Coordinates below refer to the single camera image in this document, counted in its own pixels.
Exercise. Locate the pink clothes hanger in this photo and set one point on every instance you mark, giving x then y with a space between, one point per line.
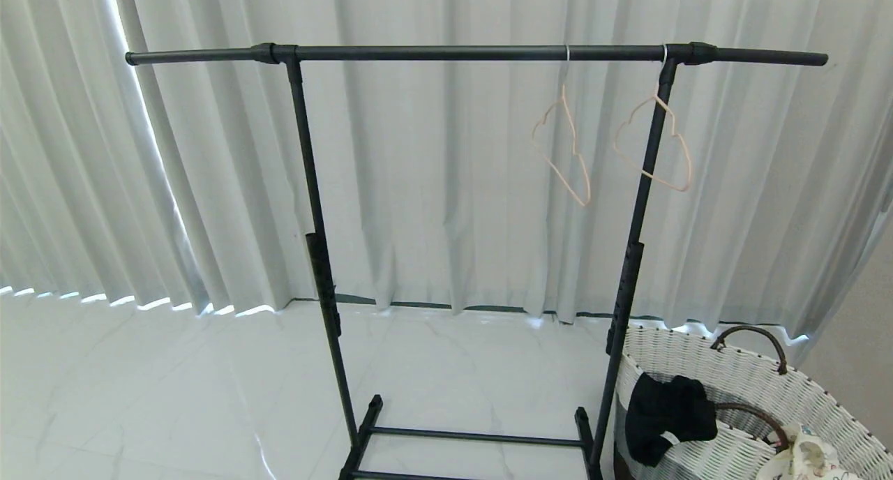
675 134
573 141

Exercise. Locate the cream printed garment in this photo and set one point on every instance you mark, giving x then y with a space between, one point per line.
809 459

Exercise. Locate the black clothes rack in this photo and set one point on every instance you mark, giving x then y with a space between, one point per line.
446 53

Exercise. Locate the white laundry basket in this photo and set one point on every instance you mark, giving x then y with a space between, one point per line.
698 368

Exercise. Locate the white curtain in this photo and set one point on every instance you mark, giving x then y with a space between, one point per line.
432 187

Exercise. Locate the black garment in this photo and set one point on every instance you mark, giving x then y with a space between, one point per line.
670 410

